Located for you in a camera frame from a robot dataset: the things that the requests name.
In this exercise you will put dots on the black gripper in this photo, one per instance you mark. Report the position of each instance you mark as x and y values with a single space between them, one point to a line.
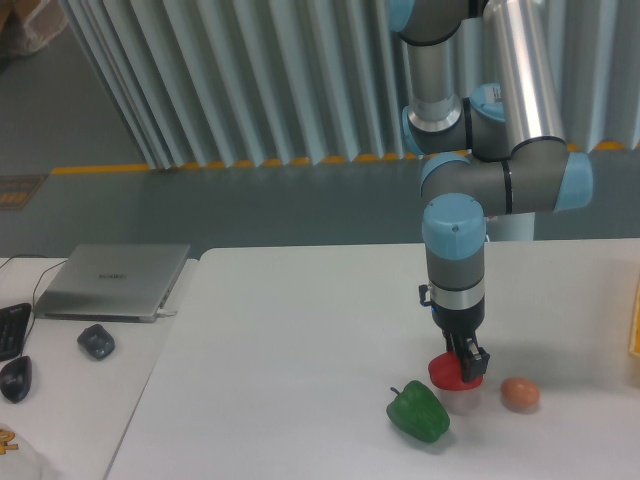
459 314

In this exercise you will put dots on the red bell pepper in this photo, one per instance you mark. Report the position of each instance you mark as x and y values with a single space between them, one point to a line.
445 373

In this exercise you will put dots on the white striped sleeve forearm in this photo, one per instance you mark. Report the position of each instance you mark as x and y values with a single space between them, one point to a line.
20 460

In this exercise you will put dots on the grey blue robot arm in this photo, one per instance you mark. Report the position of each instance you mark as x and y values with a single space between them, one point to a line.
498 152

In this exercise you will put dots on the green bell pepper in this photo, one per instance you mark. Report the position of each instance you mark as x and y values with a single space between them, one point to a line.
416 411

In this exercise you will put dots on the brown egg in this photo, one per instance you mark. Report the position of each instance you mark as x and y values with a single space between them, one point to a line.
520 393

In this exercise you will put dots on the yellow container edge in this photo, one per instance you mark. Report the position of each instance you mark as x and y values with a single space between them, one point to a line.
634 341

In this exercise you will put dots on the silver closed laptop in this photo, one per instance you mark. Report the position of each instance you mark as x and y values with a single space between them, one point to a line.
113 282

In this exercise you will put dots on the black earbud case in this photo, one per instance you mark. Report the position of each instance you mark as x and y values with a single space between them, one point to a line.
97 342

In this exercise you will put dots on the grey folding partition screen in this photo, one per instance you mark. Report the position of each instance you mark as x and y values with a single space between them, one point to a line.
262 82

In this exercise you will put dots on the black computer mouse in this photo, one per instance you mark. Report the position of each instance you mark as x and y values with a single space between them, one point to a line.
16 379

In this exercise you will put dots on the black keyboard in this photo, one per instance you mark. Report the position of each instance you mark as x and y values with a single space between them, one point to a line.
13 326

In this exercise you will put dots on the brown cardboard box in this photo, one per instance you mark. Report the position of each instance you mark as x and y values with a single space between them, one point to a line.
28 26

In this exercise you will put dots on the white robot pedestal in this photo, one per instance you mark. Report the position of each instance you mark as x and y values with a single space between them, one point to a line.
518 227

